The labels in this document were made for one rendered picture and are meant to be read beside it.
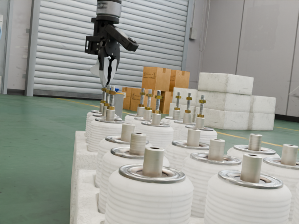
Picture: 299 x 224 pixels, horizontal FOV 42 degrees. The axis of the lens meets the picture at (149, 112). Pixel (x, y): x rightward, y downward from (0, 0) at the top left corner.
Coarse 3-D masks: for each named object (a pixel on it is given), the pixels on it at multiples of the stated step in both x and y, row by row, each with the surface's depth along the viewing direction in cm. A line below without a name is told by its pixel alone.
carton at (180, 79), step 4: (172, 72) 526; (176, 72) 519; (180, 72) 523; (184, 72) 526; (188, 72) 530; (172, 76) 525; (176, 76) 519; (180, 76) 523; (184, 76) 527; (188, 76) 531; (172, 80) 525; (176, 80) 520; (180, 80) 524; (184, 80) 528; (188, 80) 532; (172, 84) 525; (176, 84) 521; (180, 84) 525; (184, 84) 529; (188, 84) 533; (172, 88) 524
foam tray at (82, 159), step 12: (84, 132) 124; (84, 144) 100; (84, 156) 88; (96, 156) 89; (72, 168) 125; (84, 168) 89; (96, 168) 89; (72, 180) 106; (72, 192) 93; (72, 204) 89; (72, 216) 89
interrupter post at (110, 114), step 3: (108, 111) 95; (111, 111) 95; (114, 111) 96; (108, 114) 95; (111, 114) 95; (114, 114) 96; (108, 117) 95; (111, 117) 95; (105, 120) 96; (108, 120) 95; (111, 120) 96
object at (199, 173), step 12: (192, 168) 54; (204, 168) 53; (216, 168) 53; (228, 168) 53; (240, 168) 54; (192, 180) 54; (204, 180) 53; (204, 192) 53; (192, 204) 54; (204, 204) 53; (192, 216) 54
